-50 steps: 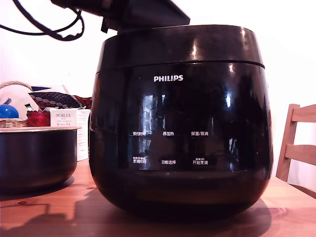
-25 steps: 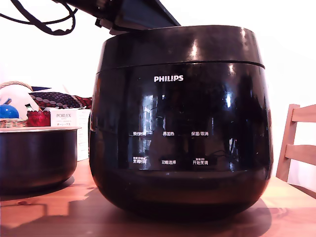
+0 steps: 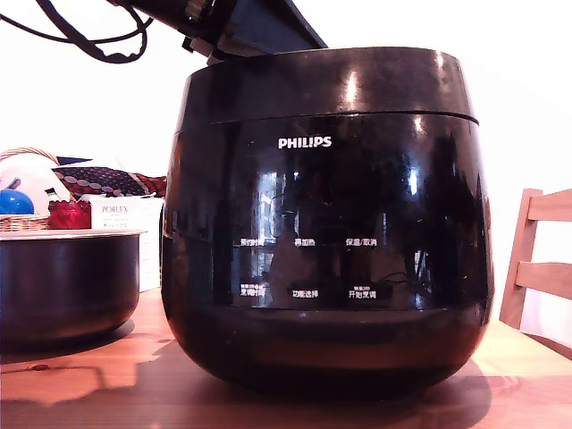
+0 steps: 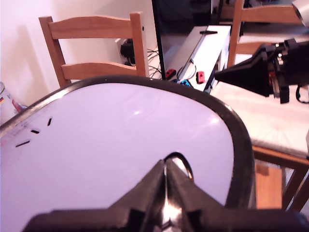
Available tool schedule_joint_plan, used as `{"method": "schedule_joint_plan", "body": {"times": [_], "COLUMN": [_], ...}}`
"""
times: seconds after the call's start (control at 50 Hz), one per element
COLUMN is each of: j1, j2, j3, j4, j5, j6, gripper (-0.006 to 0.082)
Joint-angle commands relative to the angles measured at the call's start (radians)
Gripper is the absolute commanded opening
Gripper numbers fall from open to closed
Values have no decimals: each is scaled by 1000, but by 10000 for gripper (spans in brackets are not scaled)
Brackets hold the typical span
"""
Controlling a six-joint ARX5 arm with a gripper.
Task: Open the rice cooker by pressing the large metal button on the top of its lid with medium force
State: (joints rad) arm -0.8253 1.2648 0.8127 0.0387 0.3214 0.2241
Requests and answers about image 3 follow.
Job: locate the black rice cooker lid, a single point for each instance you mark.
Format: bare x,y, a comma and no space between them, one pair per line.
286,87

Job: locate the black Philips rice cooker body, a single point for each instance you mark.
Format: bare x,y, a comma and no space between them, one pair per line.
322,214

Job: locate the red patterned cloth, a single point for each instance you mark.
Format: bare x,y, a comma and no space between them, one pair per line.
153,184

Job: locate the white and blue cushion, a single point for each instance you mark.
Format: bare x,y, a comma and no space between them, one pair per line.
73,159

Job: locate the white cloth bag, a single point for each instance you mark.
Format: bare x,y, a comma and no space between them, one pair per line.
31,172

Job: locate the white Porlex box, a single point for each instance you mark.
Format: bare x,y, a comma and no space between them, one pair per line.
149,250

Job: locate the red glass jar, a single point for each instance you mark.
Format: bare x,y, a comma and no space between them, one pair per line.
68,215

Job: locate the blue ball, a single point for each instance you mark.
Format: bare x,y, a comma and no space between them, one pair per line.
14,202

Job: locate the woven wicker basket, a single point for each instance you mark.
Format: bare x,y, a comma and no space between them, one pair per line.
22,222

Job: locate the black inner cooking pot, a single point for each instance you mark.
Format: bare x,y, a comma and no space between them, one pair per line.
67,281

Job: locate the light wooden chair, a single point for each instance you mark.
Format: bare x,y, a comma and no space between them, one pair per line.
520,259

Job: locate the pale grey camera box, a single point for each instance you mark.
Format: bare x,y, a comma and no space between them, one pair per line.
196,45

